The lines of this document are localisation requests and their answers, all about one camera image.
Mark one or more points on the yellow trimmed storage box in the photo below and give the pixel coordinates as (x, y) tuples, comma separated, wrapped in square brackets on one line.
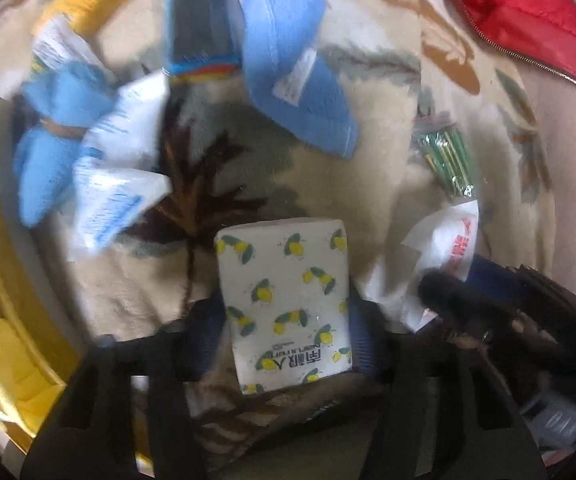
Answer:
[(22, 260)]

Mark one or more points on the lemon print tissue pack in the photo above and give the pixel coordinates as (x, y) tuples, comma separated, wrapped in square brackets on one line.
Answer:
[(288, 285)]

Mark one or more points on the white green medicine packet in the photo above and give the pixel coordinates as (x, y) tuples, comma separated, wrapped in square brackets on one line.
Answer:
[(62, 47)]

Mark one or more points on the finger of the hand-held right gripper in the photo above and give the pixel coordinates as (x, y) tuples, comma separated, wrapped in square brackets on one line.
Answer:
[(443, 292), (488, 270)]

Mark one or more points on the white blue-print packet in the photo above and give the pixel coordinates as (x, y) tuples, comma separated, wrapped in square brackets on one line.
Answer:
[(127, 115), (112, 205)]

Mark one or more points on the red jacket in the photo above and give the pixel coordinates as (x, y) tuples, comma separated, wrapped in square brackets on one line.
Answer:
[(518, 5)]

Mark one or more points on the blue towel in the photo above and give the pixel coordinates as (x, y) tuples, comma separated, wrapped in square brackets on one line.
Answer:
[(288, 60)]

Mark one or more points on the white red-print plastic bag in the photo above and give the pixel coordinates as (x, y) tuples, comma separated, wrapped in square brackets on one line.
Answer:
[(438, 240)]

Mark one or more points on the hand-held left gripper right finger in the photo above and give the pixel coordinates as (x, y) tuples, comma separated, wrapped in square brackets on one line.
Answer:
[(363, 332)]

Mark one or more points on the black packet with rainbow stripe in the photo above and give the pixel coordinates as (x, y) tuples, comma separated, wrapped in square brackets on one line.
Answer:
[(200, 20)]

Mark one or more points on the leaf print blanket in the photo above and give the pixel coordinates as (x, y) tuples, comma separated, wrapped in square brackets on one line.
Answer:
[(278, 185)]

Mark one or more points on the yellow packet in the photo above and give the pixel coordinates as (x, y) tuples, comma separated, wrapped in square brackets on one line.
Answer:
[(92, 0)]

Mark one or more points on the bag of green sticks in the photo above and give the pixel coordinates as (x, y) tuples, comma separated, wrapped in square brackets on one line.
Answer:
[(445, 160)]

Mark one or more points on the blue cloth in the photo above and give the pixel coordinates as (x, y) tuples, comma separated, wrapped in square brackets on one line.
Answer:
[(52, 160)]

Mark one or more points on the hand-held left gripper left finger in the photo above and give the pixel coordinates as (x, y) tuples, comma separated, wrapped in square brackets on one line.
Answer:
[(213, 322)]

